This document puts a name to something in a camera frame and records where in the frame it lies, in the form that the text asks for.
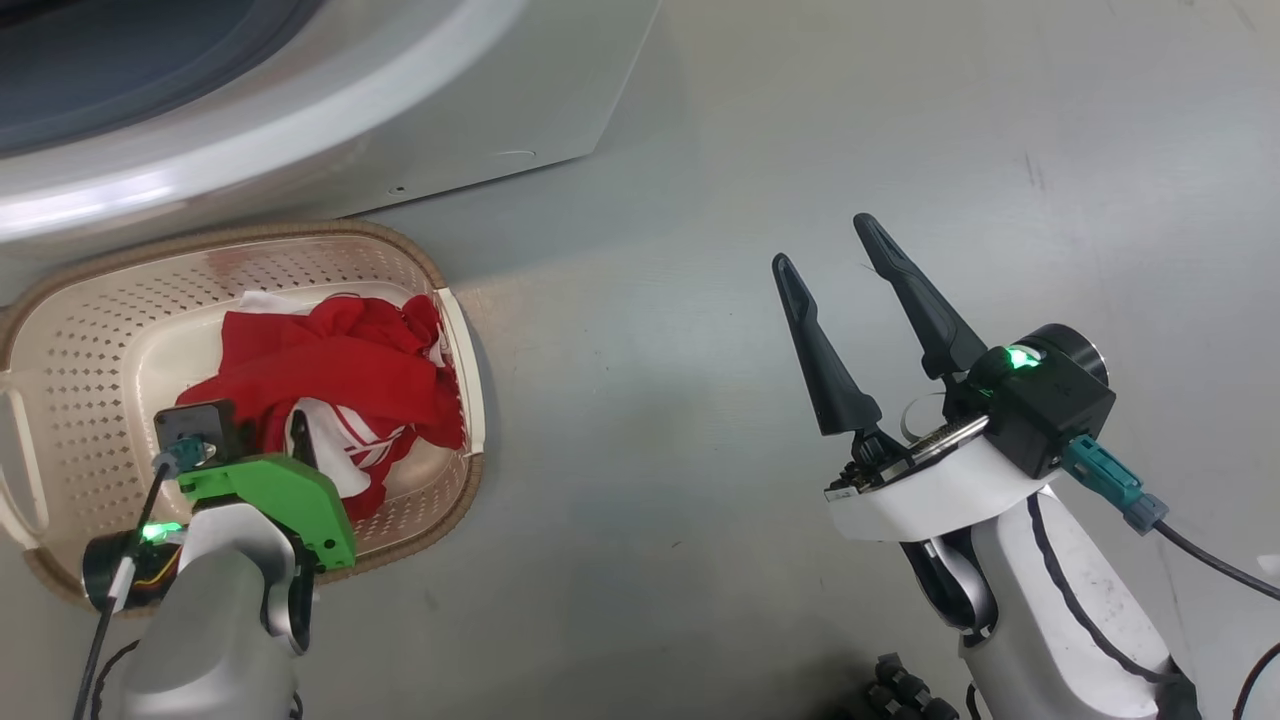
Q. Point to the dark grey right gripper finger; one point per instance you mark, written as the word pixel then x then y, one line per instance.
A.
pixel 925 305
pixel 825 360

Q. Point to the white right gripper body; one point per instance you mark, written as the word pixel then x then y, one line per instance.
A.
pixel 940 500

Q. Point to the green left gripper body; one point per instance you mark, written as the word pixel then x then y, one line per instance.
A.
pixel 290 500

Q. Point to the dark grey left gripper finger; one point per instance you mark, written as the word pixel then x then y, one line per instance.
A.
pixel 302 435

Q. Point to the red and white garment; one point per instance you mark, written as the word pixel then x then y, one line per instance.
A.
pixel 340 360

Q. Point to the cream perforated laundry basket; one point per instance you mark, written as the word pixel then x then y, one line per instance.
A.
pixel 100 350

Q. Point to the white front-load washing machine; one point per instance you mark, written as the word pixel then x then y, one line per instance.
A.
pixel 400 120

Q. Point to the black right wrist camera module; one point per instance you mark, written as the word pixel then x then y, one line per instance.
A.
pixel 1050 410

